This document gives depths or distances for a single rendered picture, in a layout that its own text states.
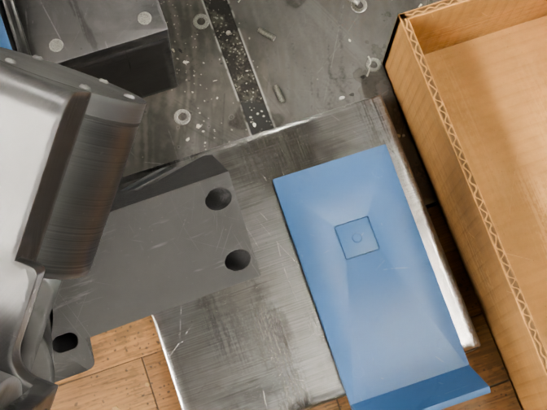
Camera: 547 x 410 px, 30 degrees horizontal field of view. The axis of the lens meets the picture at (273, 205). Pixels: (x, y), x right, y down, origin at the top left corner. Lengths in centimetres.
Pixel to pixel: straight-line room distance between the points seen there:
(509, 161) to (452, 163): 7
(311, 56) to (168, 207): 29
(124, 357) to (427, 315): 17
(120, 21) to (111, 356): 19
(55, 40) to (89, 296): 22
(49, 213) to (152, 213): 7
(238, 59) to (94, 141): 34
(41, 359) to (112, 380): 27
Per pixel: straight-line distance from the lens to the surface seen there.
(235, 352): 58
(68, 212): 31
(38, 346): 32
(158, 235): 38
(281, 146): 60
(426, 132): 60
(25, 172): 29
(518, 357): 58
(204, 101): 63
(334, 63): 64
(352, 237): 59
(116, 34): 56
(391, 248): 59
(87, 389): 60
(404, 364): 58
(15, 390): 28
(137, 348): 60
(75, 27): 57
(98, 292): 38
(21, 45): 56
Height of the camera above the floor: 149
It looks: 75 degrees down
